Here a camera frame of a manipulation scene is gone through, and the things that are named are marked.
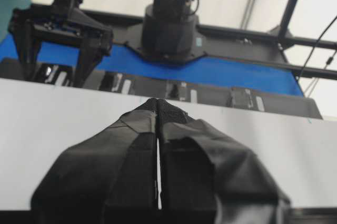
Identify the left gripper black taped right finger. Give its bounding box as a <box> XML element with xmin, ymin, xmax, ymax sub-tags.
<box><xmin>157</xmin><ymin>99</ymin><xmax>291</xmax><ymax>223</ymax></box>

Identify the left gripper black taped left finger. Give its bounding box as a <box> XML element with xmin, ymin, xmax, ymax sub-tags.
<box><xmin>31</xmin><ymin>98</ymin><xmax>157</xmax><ymax>223</ymax></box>

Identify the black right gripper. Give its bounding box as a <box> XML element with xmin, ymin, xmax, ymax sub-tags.
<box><xmin>9</xmin><ymin>0</ymin><xmax>113</xmax><ymax>87</ymax></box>

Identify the small black Dynamixel box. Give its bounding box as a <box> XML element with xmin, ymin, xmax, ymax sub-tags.
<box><xmin>34</xmin><ymin>63</ymin><xmax>74</xmax><ymax>86</ymax></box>

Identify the middle black Dynamixel box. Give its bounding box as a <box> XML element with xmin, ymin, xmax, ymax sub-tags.
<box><xmin>99</xmin><ymin>72</ymin><xmax>166</xmax><ymax>98</ymax></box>

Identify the white base board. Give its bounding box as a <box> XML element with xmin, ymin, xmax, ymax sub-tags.
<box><xmin>1</xmin><ymin>79</ymin><xmax>336</xmax><ymax>210</ymax></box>

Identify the black Dynamixel box on base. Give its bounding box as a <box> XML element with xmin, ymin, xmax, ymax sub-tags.
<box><xmin>230</xmin><ymin>87</ymin><xmax>319</xmax><ymax>118</ymax></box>

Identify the near black Dynamixel box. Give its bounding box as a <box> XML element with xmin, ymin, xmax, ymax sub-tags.
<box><xmin>165</xmin><ymin>80</ymin><xmax>232</xmax><ymax>106</ymax></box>

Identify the black aluminium frame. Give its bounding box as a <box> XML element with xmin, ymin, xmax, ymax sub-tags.
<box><xmin>88</xmin><ymin>0</ymin><xmax>336</xmax><ymax>80</ymax></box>

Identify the black cable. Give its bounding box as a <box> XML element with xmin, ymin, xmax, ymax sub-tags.
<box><xmin>297</xmin><ymin>15</ymin><xmax>337</xmax><ymax>96</ymax></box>

